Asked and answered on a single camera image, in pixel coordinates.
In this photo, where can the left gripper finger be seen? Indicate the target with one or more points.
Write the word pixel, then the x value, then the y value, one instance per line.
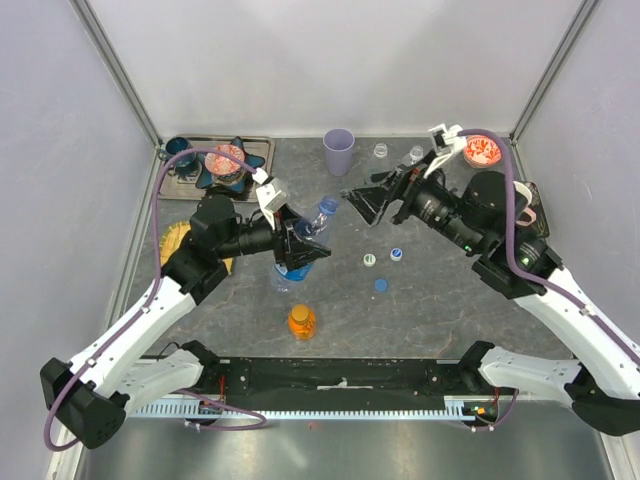
pixel 296 223
pixel 306 249

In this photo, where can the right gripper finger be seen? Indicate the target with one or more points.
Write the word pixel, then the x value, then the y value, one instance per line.
pixel 390 177
pixel 371 202

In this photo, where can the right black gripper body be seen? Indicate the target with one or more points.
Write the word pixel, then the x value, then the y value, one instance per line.
pixel 412 185

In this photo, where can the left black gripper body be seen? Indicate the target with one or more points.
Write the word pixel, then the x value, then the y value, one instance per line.
pixel 281 233

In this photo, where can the clear plastic bottle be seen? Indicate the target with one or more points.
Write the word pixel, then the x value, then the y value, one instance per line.
pixel 414 156

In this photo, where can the green label water bottle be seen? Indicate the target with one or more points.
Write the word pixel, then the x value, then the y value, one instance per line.
pixel 380 150

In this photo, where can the blue label water bottle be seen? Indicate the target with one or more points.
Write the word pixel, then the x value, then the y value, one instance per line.
pixel 313 229

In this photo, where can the white green bottle cap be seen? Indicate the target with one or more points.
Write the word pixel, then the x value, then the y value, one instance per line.
pixel 369 260

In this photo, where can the blue white bottle cap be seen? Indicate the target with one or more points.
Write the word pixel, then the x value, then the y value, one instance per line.
pixel 396 254

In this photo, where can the orange juice bottle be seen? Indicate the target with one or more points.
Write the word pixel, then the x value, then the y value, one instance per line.
pixel 302 322

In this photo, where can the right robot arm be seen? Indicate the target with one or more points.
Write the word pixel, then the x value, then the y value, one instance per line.
pixel 600 384

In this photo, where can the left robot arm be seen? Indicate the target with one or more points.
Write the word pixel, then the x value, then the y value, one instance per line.
pixel 92 394

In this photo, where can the purple plastic cup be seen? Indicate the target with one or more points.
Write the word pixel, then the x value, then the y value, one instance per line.
pixel 338 148

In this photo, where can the blue star-shaped dish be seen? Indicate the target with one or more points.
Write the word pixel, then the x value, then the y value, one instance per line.
pixel 233 185

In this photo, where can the red patterned bowl right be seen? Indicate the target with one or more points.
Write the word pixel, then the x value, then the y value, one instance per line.
pixel 481 152

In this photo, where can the red patterned bowl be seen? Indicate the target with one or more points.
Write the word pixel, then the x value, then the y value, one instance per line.
pixel 221 166
pixel 481 152

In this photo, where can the red patterned bowl left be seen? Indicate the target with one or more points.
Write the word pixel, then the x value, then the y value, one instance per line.
pixel 221 166

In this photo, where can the yellow bamboo mat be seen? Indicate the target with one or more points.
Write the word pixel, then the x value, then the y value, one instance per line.
pixel 171 240

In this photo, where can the pink white mug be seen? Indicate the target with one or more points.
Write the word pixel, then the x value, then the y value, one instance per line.
pixel 525 205

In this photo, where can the dark blue mug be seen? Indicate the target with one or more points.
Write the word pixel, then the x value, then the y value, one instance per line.
pixel 175 146

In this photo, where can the dark floral square plate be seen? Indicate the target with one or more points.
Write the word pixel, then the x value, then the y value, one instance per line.
pixel 541 225

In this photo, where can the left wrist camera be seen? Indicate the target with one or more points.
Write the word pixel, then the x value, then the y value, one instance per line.
pixel 272 194

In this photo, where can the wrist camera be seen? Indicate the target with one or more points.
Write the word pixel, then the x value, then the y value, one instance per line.
pixel 448 142
pixel 272 194

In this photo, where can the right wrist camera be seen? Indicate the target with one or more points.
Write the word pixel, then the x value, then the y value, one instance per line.
pixel 448 142

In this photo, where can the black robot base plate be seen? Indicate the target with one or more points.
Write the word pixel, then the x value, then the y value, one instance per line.
pixel 328 384

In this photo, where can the slotted cable duct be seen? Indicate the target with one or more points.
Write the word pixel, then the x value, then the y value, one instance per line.
pixel 180 407

